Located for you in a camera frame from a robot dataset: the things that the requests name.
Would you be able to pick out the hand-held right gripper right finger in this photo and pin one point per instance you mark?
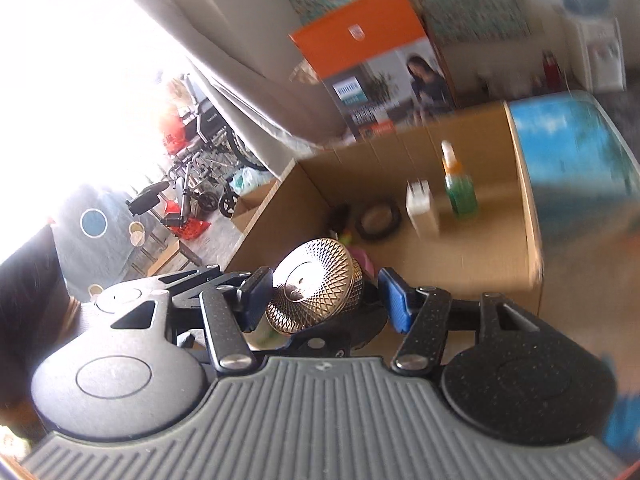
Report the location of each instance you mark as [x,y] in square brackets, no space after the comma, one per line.
[395,300]

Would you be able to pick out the grey rug with circles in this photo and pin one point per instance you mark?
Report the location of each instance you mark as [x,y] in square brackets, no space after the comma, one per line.
[95,222]

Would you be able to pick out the grey curtain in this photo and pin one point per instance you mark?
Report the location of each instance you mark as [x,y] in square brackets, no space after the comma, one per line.
[225,35]

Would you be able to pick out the green dropper bottle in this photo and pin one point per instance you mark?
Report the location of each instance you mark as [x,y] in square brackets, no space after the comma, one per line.
[460,195]

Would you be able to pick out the pink bowl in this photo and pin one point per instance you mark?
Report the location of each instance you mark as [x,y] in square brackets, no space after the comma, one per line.
[365,260]

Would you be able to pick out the orange printed product box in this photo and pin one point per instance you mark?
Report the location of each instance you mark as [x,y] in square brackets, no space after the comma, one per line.
[360,25]

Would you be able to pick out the pale plastic bag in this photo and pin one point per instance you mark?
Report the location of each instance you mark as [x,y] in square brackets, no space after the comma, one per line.
[247,180]

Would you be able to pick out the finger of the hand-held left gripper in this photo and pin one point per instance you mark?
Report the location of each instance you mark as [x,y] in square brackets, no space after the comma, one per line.
[190,280]
[325,344]

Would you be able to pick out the black tape roll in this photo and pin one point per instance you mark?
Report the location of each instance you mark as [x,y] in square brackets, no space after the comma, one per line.
[360,220]

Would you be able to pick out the large cardboard box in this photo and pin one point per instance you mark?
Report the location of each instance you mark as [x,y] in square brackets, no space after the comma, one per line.
[500,240]

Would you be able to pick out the small cardboard box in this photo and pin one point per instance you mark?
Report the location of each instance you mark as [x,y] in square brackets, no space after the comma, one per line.
[250,212]

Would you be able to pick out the black jar gold lid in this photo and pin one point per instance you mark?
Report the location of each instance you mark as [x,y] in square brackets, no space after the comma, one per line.
[310,285]

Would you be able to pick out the orange bag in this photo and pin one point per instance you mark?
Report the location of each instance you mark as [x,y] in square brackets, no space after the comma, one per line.
[172,130]

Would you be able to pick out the wooden stool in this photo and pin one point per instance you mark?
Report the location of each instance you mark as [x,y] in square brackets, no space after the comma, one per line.
[170,255]

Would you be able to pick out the black padded seat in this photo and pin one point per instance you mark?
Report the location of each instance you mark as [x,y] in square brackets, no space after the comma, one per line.
[150,191]

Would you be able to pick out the white charger plug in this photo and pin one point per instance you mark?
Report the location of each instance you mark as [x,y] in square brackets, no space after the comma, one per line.
[425,220]

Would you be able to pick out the wheelchair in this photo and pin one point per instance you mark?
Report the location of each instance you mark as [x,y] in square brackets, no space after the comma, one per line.
[210,125]

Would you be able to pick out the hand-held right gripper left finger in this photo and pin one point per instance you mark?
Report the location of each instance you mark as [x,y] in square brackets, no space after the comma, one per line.
[255,300]

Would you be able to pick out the white water dispenser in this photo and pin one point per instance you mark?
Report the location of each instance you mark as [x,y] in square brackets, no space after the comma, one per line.
[600,55]

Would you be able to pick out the red basket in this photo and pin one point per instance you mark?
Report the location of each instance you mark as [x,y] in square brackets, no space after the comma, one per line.
[190,227]

